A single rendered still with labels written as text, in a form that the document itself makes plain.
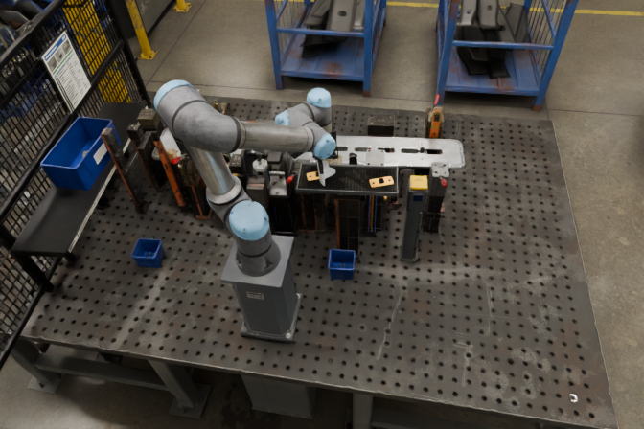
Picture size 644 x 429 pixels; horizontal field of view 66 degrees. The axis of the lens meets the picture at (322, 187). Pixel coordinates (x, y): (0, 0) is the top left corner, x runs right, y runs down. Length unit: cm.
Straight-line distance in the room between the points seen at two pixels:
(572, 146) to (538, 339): 215
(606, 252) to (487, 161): 108
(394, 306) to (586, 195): 196
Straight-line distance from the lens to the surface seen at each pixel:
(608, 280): 327
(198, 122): 124
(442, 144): 223
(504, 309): 212
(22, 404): 308
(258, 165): 199
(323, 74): 408
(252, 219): 151
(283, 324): 191
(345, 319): 201
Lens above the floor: 248
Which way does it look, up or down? 47 degrees down
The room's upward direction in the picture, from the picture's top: 4 degrees counter-clockwise
